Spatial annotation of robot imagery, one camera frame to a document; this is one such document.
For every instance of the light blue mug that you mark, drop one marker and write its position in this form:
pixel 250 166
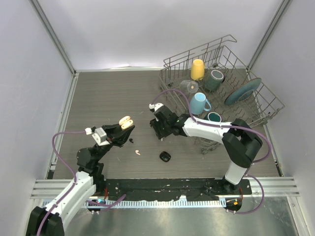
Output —
pixel 199 103

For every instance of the yellow cup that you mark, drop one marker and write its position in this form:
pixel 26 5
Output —
pixel 197 70

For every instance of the dark grey-green mug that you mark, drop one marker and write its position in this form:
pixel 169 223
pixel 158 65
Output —
pixel 213 80

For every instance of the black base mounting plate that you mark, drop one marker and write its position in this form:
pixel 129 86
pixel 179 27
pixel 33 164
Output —
pixel 167 189

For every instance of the dark teal mug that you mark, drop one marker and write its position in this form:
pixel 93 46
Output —
pixel 213 116

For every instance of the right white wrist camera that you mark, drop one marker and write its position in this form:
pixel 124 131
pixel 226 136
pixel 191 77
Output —
pixel 157 107

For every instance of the clear glass cup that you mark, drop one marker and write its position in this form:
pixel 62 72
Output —
pixel 188 87

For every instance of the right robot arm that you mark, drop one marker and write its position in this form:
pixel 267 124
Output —
pixel 241 144

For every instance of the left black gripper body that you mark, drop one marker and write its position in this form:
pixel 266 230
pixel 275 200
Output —
pixel 113 140

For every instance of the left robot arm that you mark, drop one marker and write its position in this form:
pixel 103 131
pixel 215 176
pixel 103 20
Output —
pixel 54 218

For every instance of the beige earbud charging case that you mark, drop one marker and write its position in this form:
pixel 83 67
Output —
pixel 126 122

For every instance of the teal blue plate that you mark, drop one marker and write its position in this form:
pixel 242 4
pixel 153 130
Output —
pixel 243 92

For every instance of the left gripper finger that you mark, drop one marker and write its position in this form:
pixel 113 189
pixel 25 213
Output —
pixel 112 129
pixel 124 135

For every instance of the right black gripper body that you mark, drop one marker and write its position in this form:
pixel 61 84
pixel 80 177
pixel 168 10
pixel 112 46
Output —
pixel 166 127

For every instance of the grey wire dish rack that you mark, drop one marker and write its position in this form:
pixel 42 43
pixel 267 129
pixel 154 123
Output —
pixel 255 107

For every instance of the white perforated cable strip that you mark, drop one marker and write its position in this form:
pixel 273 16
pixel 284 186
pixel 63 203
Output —
pixel 182 203

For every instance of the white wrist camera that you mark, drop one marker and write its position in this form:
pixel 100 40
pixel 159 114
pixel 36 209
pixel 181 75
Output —
pixel 98 134
pixel 157 107

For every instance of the black earbud charging case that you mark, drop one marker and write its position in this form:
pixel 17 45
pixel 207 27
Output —
pixel 165 156

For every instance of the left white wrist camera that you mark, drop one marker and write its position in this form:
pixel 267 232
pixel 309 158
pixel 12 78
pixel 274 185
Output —
pixel 98 134

